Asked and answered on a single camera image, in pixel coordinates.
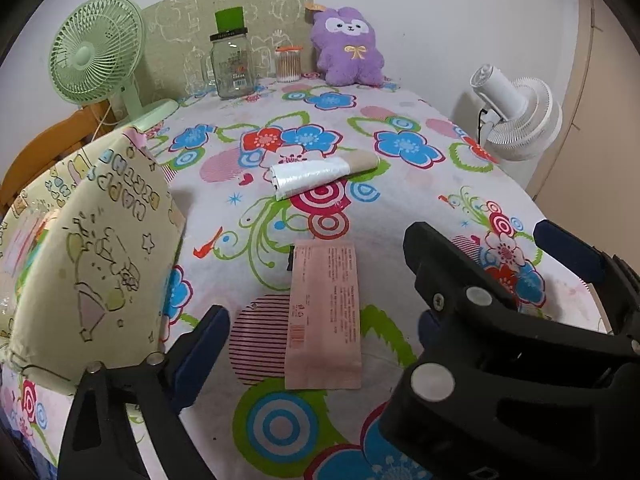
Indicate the white standing fan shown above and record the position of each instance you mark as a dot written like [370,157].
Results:
[520,110]

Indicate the floral tablecloth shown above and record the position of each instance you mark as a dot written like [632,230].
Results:
[400,200]

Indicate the cotton swab container orange lid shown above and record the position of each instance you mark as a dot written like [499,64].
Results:
[288,65]

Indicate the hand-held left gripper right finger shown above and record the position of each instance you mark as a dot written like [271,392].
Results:
[429,325]

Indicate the purple plush bunny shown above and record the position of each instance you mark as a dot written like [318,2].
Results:
[347,45]

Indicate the green desk fan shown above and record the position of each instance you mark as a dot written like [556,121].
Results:
[90,55]

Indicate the green patterned paper sheet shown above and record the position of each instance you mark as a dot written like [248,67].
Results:
[180,25]

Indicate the pink packet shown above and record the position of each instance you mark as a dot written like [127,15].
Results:
[325,320]

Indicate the green plastic cap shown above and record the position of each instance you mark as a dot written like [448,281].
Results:
[230,19]

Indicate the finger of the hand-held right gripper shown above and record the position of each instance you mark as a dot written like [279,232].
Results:
[570,250]
[500,360]

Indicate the beige door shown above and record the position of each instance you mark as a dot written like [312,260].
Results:
[610,110]

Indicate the glass jar with black lid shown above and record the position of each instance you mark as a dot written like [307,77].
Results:
[232,67]

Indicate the brown hang tag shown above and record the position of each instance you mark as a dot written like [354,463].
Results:
[315,7]

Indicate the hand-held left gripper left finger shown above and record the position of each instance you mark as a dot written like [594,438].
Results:
[192,365]

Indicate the yellow printed fabric storage box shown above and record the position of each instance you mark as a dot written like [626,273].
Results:
[110,260]

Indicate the white plastic bag roll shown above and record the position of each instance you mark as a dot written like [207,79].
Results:
[305,177]

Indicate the wooden chair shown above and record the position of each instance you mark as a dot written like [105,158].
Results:
[40,160]

